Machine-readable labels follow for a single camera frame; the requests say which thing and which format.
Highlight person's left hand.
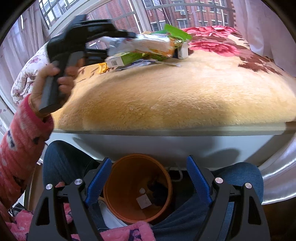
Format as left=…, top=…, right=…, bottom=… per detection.
left=30, top=59, right=85, bottom=115

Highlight green foil wrapper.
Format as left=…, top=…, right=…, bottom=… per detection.
left=152, top=24, right=192, bottom=47

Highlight orange plastic trash bin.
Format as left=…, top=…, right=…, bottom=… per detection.
left=103, top=154, right=172, bottom=224

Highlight pink fleece robe hem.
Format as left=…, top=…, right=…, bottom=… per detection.
left=6, top=210, right=155, bottom=240

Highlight right sheer curtain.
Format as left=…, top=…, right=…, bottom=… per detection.
left=233, top=0, right=295, bottom=77

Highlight left sheer curtain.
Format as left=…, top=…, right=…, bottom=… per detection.
left=1, top=1, right=47, bottom=106

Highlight blue knitted cloth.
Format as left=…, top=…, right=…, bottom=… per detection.
left=146, top=177, right=168, bottom=206

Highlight yellow toy block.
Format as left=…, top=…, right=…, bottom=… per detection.
left=97, top=62, right=108, bottom=74

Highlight folded floral white quilt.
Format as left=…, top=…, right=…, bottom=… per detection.
left=11, top=43, right=49, bottom=105

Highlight white bottle cap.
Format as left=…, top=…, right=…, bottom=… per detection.
left=139, top=188, right=145, bottom=194

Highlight small grey white box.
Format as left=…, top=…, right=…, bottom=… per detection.
left=136, top=194, right=152, bottom=209

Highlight blue jeans legs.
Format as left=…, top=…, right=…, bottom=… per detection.
left=43, top=139, right=265, bottom=241

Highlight white orange snack bag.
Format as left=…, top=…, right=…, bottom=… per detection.
left=99, top=34, right=175, bottom=57

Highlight blue white medicine box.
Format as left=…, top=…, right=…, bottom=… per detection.
left=173, top=42, right=189, bottom=60

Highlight floral plush blanket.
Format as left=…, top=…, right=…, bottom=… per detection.
left=52, top=26, right=295, bottom=131

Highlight sheer curtain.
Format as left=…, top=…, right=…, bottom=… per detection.
left=1, top=1, right=47, bottom=106
left=233, top=0, right=295, bottom=77

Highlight pink fleece left sleeve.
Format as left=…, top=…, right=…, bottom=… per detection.
left=1, top=95, right=54, bottom=214

